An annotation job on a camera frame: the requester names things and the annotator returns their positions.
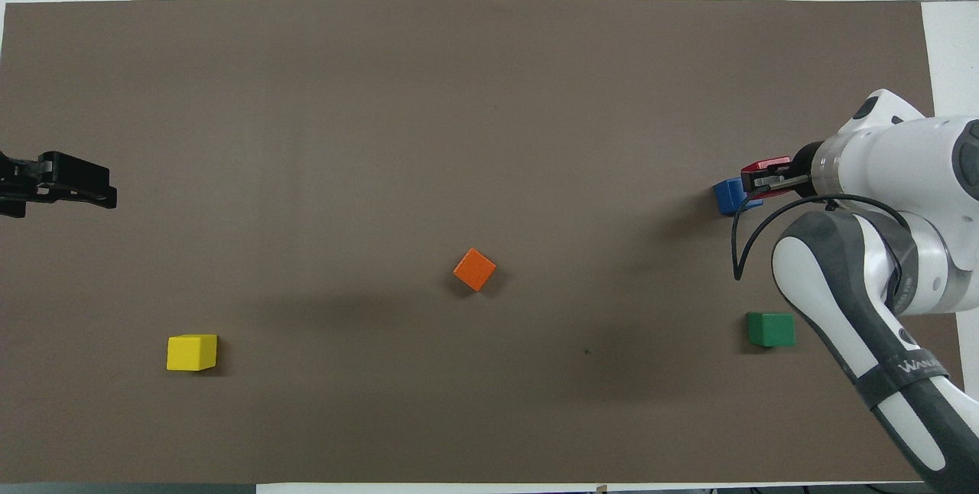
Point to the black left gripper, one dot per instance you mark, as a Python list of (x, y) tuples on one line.
[(19, 173)]

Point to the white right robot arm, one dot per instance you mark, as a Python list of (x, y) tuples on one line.
[(879, 165)]

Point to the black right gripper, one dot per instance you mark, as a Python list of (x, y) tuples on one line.
[(807, 169)]

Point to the yellow wooden block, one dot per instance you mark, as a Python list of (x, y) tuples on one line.
[(191, 353)]

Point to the blue wooden block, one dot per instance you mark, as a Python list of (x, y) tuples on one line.
[(728, 196)]

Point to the orange wooden block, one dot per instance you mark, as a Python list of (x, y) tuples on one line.
[(474, 270)]

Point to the green wooden block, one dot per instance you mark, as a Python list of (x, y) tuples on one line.
[(771, 330)]

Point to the brown table mat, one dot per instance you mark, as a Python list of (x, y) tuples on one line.
[(382, 96)]

